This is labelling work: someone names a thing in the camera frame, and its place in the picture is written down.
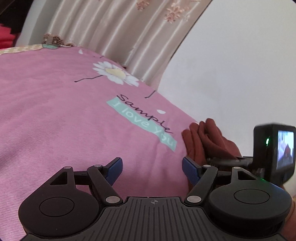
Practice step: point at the dark red knit sweater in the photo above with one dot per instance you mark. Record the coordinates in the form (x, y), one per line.
(204, 140)

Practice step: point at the black action camera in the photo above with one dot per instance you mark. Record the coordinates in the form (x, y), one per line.
(274, 152)

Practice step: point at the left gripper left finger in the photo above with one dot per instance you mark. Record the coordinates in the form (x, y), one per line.
(102, 179)

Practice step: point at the person right hand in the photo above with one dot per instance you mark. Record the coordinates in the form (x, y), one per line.
(289, 229)

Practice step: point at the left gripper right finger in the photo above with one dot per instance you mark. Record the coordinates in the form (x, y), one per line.
(201, 177)

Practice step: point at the yellow dotted pillow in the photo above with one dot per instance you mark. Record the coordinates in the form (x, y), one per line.
(13, 50)

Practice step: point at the pink floral bed sheet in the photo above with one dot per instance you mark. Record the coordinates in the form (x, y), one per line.
(73, 107)

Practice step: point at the beige embroidered curtain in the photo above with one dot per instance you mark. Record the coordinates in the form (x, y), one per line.
(141, 36)

